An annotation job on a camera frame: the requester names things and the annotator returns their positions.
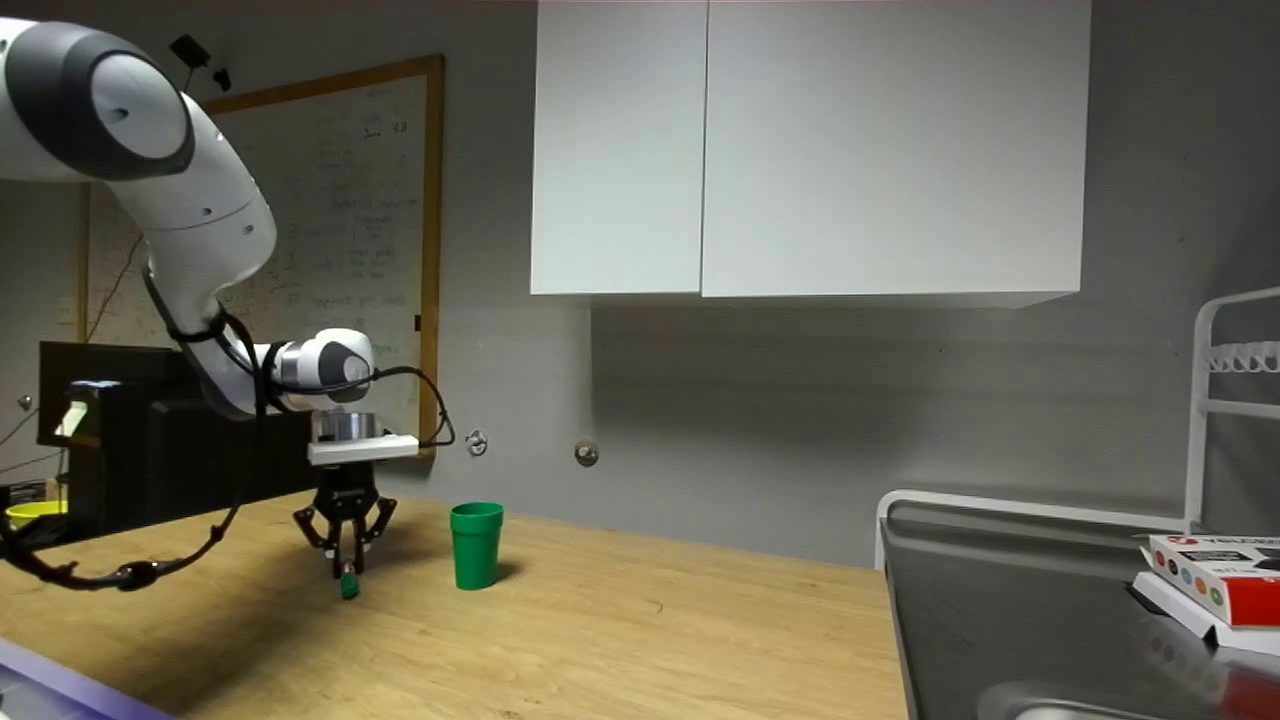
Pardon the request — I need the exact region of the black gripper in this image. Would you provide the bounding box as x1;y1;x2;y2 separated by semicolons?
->
291;463;398;582

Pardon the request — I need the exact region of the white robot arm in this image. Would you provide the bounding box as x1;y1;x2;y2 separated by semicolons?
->
0;17;382;416

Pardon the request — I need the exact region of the green plastic cup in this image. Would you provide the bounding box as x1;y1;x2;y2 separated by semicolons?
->
447;502;505;594

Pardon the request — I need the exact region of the black monitor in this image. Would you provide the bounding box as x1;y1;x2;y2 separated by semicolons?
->
36;341;311;528

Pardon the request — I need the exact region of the wood framed whiteboard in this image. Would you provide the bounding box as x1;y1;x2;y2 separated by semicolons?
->
77;52;447;463

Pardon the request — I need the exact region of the stainless steel sink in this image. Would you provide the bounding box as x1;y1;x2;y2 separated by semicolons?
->
880;505;1280;720

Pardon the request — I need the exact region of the red and white box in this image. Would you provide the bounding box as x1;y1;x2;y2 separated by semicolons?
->
1131;535;1280;656

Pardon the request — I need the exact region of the round metal wall fitting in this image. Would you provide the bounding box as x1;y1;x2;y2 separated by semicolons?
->
464;433;489;459

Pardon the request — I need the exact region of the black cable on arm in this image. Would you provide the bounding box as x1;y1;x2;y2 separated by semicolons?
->
0;263;461;597

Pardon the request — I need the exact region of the small round wall knob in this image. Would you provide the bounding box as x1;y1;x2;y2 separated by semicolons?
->
572;441;600;467

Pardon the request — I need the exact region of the white wall cabinet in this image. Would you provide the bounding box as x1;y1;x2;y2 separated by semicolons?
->
529;0;1094;305

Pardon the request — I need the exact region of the white wire dish rack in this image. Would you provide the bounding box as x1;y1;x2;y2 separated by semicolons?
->
878;289;1280;566

